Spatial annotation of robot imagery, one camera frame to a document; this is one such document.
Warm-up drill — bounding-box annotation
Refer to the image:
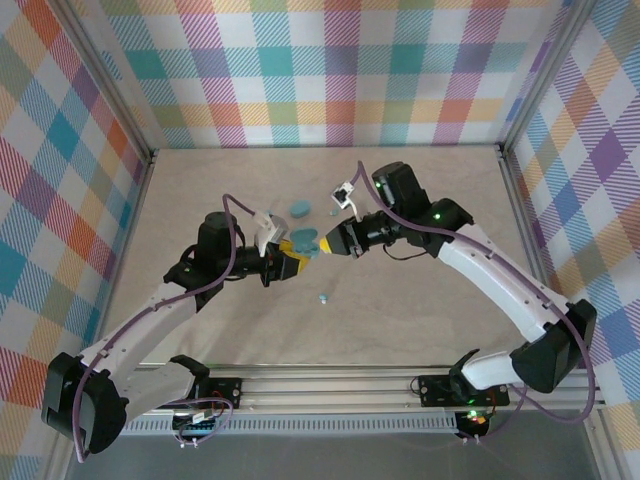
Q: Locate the aluminium frame post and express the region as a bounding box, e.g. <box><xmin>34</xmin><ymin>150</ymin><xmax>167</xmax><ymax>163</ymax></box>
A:
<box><xmin>53</xmin><ymin>0</ymin><xmax>155</xmax><ymax>162</ymax></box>
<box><xmin>498</xmin><ymin>0</ymin><xmax>599</xmax><ymax>154</ymax></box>

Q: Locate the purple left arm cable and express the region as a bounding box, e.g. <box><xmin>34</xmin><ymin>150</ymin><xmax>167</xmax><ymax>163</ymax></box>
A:
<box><xmin>69</xmin><ymin>193</ymin><xmax>266</xmax><ymax>464</ymax></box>

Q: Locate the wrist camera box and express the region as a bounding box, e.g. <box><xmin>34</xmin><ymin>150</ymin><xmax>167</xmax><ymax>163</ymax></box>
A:
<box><xmin>331</xmin><ymin>182</ymin><xmax>361</xmax><ymax>219</ymax></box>
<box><xmin>252</xmin><ymin>212</ymin><xmax>291</xmax><ymax>246</ymax></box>

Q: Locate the aluminium side rail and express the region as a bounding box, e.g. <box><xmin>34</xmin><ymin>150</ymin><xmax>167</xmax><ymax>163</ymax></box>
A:
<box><xmin>495</xmin><ymin>143</ymin><xmax>574</xmax><ymax>369</ymax></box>
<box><xmin>87</xmin><ymin>149</ymin><xmax>159</xmax><ymax>376</ymax></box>

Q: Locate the aluminium mounting rail beam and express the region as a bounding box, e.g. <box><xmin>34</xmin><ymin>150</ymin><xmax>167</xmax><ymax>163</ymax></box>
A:
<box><xmin>119</xmin><ymin>364</ymin><xmax>609</xmax><ymax>416</ymax></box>

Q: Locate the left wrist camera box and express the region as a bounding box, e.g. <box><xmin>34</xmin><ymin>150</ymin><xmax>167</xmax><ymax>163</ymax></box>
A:
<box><xmin>252</xmin><ymin>212</ymin><xmax>291</xmax><ymax>246</ymax></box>

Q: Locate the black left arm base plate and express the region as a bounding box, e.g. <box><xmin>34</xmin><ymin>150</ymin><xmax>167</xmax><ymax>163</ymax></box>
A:
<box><xmin>189</xmin><ymin>377</ymin><xmax>244</xmax><ymax>411</ymax></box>

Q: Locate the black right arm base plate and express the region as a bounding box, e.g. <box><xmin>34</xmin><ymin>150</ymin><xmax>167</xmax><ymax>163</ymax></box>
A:
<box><xmin>417</xmin><ymin>373</ymin><xmax>511</xmax><ymax>407</ymax></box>

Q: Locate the grey slotted cable duct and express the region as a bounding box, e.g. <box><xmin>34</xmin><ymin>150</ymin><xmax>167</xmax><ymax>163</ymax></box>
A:
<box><xmin>119</xmin><ymin>417</ymin><xmax>459</xmax><ymax>436</ymax></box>

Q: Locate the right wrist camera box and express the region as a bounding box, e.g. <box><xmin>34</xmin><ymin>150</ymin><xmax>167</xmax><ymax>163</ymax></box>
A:
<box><xmin>331</xmin><ymin>182</ymin><xmax>361</xmax><ymax>219</ymax></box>

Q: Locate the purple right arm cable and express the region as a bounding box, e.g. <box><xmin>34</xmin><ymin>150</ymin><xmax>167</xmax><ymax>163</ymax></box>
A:
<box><xmin>349</xmin><ymin>160</ymin><xmax>599</xmax><ymax>446</ymax></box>

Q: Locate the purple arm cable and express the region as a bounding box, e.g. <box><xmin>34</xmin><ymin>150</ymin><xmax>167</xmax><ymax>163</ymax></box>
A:
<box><xmin>349</xmin><ymin>160</ymin><xmax>599</xmax><ymax>446</ymax></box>
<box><xmin>69</xmin><ymin>193</ymin><xmax>266</xmax><ymax>464</ymax></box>

